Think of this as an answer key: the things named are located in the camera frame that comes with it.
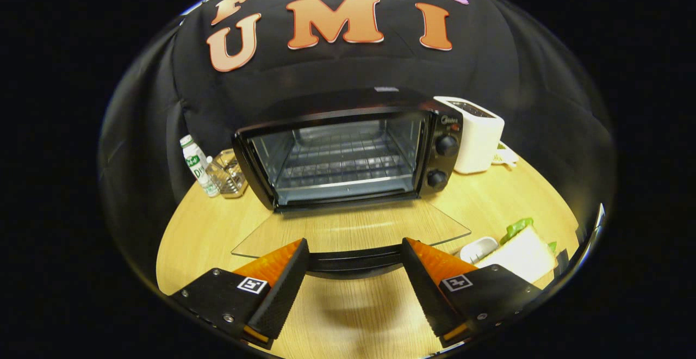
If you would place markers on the black toaster oven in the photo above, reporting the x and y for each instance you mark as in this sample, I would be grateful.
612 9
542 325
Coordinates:
348 100

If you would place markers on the clear glass jar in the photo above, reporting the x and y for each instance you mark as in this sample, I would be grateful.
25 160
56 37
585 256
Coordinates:
228 177

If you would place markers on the white toaster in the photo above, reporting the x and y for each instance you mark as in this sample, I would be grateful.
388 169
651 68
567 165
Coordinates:
478 136

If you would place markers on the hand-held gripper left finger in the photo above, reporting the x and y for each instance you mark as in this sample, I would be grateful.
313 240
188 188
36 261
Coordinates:
283 293

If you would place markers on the white bottle with green label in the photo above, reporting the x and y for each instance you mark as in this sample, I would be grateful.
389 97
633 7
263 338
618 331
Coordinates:
197 166

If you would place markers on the sandwich with lettuce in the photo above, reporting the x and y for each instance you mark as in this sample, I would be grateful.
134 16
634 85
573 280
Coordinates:
522 253

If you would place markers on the white and green packet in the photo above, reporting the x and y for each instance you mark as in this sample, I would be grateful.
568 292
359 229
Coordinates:
505 156

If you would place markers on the white plastic tray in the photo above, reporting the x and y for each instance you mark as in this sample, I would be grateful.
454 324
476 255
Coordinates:
478 247

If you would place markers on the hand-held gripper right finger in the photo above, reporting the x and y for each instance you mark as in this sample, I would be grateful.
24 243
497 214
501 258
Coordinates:
429 293

